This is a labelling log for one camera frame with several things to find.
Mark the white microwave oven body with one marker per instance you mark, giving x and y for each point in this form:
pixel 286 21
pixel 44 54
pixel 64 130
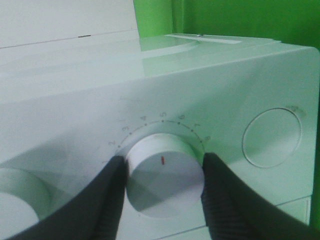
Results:
pixel 68 106

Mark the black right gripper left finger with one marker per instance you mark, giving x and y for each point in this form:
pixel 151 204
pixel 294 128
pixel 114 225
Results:
pixel 93 214

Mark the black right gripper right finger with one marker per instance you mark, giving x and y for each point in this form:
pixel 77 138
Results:
pixel 233 211

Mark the white microwave knob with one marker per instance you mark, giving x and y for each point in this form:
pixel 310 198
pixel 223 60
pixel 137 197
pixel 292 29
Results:
pixel 24 199
pixel 165 179

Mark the round door release button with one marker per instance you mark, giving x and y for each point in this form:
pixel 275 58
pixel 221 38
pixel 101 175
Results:
pixel 271 137

